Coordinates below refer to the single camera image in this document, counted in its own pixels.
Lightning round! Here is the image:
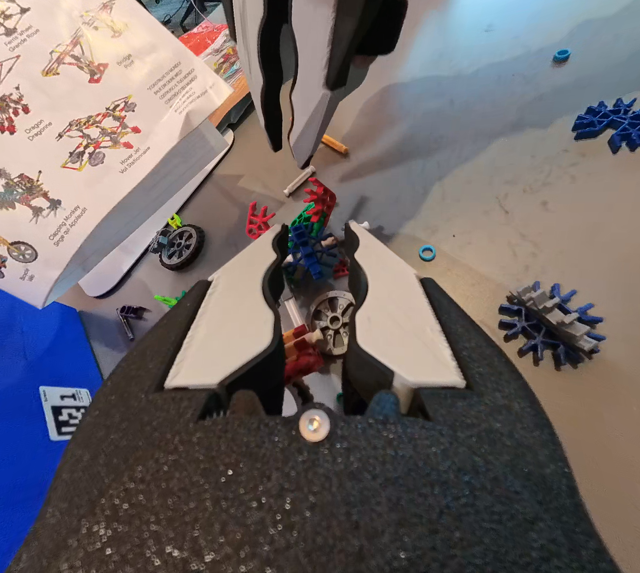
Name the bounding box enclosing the blue grey snowflake connector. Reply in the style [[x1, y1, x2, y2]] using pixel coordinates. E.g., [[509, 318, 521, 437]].
[[497, 280, 608, 371]]

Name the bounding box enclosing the silver wheel hub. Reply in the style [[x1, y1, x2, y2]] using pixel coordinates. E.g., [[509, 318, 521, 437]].
[[309, 289, 358, 357]]

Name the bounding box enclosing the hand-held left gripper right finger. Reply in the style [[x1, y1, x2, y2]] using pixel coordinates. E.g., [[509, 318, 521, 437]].
[[341, 221, 468, 415]]

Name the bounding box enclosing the black white tag sticker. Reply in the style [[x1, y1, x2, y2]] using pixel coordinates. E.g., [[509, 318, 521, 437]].
[[38, 385, 94, 442]]

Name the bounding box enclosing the blue red toy model core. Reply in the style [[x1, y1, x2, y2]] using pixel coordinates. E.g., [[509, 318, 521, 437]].
[[281, 177, 352, 285]]

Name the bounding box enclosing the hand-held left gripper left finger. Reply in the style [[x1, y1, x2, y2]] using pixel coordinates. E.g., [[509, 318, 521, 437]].
[[163, 224, 291, 415]]

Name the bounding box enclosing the large blue plastic bin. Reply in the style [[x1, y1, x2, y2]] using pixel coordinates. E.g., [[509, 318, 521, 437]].
[[0, 289, 104, 555]]

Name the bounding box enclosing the white book stand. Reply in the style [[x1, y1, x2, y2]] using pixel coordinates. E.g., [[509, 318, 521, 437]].
[[78, 129, 236, 299]]

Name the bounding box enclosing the toy instruction booklet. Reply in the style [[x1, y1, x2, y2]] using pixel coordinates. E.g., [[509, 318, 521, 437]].
[[0, 0, 236, 310]]

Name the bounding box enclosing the light green rod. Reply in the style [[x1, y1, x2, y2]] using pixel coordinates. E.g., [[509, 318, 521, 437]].
[[153, 289, 188, 310]]

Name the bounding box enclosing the red fan connector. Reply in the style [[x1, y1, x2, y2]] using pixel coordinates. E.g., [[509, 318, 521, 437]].
[[244, 201, 277, 241]]

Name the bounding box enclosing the grey wheel with black tyre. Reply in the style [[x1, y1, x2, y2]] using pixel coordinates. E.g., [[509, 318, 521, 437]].
[[148, 223, 207, 273]]

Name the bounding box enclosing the blue purple connector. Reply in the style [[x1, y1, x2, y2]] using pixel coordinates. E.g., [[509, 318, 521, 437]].
[[115, 304, 151, 342]]

